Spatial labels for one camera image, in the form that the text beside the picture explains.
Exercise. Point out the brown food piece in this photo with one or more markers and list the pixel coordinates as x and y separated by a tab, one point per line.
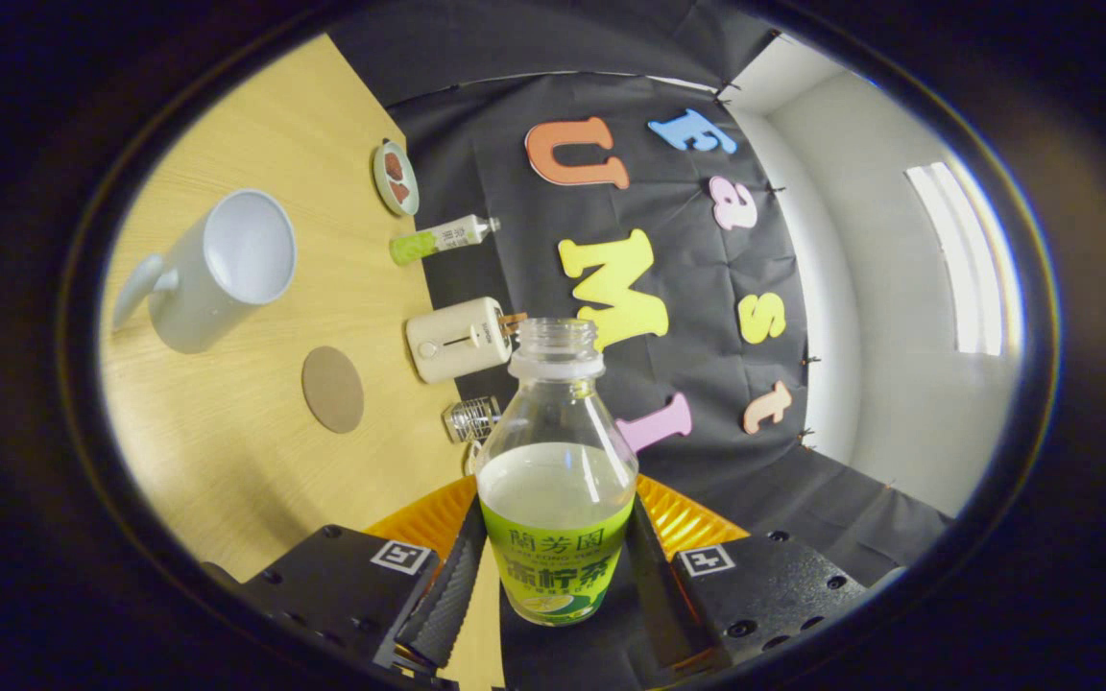
400	192
395	166

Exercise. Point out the ceiling light panel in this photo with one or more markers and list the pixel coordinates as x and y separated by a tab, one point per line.
966	259

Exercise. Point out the cream toaster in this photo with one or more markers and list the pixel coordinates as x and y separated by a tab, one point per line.
457	341

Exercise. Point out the round brown coaster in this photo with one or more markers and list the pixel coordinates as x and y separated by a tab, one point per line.
333	389

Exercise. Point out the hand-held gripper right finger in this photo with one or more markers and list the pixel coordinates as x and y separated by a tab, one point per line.
668	605

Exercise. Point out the wooden table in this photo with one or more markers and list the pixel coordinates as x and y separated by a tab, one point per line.
227	461

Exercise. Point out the tall slim green drink bottle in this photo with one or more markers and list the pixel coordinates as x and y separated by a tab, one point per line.
438	240

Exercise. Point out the brown toast slice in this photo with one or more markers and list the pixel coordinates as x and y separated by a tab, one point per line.
515	323

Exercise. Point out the pale green plate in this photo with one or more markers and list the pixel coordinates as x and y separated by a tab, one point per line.
380	178

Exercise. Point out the juice bottle with green label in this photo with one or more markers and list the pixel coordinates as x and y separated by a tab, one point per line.
558	537

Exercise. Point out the white cup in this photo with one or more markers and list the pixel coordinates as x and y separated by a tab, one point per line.
193	307

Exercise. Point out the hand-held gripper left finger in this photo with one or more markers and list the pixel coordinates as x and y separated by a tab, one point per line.
447	595

